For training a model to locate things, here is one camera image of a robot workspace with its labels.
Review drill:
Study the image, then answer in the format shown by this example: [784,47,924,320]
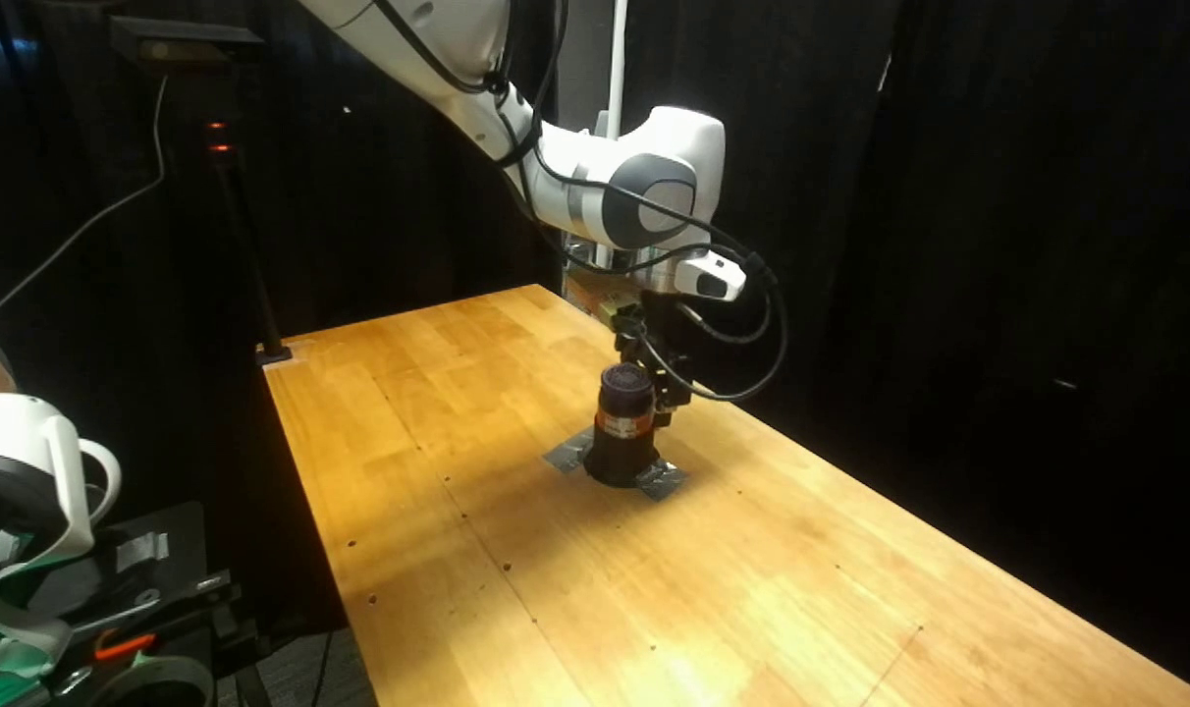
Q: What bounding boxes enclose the grey metal base plate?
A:
[542,429,690,507]

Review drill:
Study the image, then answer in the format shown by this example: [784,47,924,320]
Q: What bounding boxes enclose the white headset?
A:
[0,390,126,568]

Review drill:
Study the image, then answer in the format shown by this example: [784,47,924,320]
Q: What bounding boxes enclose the white vertical pole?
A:
[601,0,633,142]

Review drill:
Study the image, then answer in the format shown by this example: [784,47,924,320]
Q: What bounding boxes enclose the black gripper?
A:
[611,293,704,431]

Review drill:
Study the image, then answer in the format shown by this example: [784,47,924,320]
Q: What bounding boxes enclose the grey camera cable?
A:
[0,71,177,339]

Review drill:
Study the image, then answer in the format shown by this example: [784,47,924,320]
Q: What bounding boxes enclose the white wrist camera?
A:
[669,248,754,311]

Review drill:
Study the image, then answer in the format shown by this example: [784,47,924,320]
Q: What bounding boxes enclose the dark cup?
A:
[580,362,673,492]

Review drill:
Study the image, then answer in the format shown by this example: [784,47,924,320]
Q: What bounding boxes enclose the orange handled tool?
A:
[90,629,160,666]

